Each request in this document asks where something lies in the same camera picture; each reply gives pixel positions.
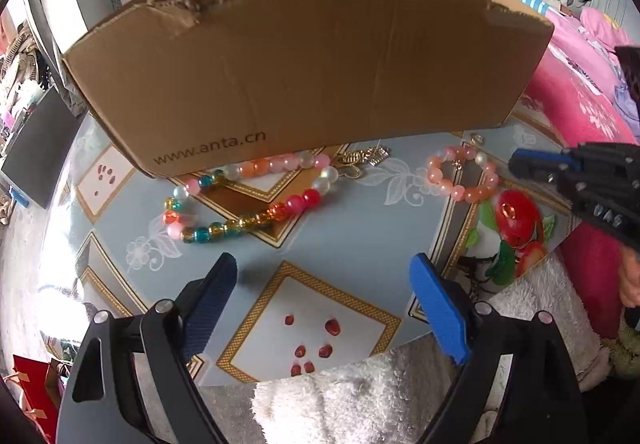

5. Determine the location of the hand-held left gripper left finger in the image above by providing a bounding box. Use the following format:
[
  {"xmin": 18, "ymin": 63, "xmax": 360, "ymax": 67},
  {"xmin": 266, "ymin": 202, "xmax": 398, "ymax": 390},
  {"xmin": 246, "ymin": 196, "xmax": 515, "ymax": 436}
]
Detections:
[{"xmin": 55, "ymin": 253, "xmax": 238, "ymax": 444}]

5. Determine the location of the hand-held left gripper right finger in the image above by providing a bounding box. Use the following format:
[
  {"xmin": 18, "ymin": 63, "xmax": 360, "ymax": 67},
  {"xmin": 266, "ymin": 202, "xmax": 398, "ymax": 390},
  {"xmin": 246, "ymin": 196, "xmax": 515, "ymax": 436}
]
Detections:
[{"xmin": 409, "ymin": 253, "xmax": 588, "ymax": 444}]

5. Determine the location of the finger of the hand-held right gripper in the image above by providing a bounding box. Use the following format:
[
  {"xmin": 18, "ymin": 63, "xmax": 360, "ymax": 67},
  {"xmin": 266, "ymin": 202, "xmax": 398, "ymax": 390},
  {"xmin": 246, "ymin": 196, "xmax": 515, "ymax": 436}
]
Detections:
[
  {"xmin": 515, "ymin": 147, "xmax": 586, "ymax": 171},
  {"xmin": 508, "ymin": 157, "xmax": 576, "ymax": 186}
]

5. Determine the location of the peach pink bead bracelet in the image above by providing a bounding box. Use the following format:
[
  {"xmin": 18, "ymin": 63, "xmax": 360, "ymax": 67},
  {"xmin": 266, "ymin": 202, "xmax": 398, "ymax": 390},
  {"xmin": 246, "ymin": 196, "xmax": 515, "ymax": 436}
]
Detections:
[{"xmin": 426, "ymin": 145, "xmax": 501, "ymax": 203}]

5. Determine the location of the multicolour glass bead necklace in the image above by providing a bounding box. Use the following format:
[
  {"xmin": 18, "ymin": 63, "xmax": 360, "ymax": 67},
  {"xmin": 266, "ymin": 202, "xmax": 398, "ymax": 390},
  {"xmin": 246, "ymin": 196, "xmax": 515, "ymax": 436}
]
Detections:
[{"xmin": 164, "ymin": 151, "xmax": 341, "ymax": 246}]

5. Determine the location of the gold knot ornament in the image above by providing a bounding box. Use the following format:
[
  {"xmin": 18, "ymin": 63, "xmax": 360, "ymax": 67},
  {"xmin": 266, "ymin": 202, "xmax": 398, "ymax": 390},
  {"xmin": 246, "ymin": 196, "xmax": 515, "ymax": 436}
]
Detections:
[{"xmin": 334, "ymin": 150, "xmax": 370, "ymax": 180}]

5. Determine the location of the brown cardboard box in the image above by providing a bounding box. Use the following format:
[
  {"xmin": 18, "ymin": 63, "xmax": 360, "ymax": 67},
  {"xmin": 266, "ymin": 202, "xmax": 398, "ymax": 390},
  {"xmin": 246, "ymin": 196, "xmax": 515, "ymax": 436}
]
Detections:
[{"xmin": 61, "ymin": 0, "xmax": 556, "ymax": 180}]

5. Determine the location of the person's right forearm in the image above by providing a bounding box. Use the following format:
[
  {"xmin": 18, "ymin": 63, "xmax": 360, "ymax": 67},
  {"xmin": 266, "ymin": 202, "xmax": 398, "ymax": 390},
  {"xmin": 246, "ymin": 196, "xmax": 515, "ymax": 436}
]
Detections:
[{"xmin": 600, "ymin": 307, "xmax": 640, "ymax": 380}]

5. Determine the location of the person's right hand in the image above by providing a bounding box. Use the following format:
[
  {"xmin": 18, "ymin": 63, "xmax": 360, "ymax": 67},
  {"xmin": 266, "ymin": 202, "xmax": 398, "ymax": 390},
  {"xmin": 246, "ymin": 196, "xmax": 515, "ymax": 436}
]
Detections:
[{"xmin": 619, "ymin": 244, "xmax": 640, "ymax": 307}]

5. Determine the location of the printed blue tablecloth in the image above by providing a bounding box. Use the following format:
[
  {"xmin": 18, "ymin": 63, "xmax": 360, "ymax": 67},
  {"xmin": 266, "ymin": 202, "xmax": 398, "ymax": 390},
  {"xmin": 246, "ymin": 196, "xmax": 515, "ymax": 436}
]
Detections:
[{"xmin": 37, "ymin": 114, "xmax": 583, "ymax": 385}]

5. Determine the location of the white fluffy towel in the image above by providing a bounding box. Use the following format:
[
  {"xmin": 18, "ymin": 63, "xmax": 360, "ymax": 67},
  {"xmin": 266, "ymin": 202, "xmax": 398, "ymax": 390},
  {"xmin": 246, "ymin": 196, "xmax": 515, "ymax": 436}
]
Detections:
[{"xmin": 250, "ymin": 249, "xmax": 611, "ymax": 444}]

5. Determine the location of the red paper bag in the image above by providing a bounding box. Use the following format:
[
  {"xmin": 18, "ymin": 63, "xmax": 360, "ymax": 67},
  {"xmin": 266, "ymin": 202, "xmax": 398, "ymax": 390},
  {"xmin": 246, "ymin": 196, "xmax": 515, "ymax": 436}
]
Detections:
[{"xmin": 0, "ymin": 354, "xmax": 61, "ymax": 435}]

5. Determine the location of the dark grey flat panel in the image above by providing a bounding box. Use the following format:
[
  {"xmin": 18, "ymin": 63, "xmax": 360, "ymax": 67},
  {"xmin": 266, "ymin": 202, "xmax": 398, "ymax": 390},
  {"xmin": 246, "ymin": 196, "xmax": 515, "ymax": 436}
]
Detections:
[{"xmin": 0, "ymin": 85, "xmax": 86, "ymax": 210}]

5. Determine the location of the pile of household clutter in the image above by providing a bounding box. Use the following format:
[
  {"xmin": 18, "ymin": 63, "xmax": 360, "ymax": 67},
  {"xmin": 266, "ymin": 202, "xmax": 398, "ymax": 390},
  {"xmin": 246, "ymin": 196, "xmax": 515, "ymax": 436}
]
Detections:
[{"xmin": 0, "ymin": 19, "xmax": 56, "ymax": 160}]

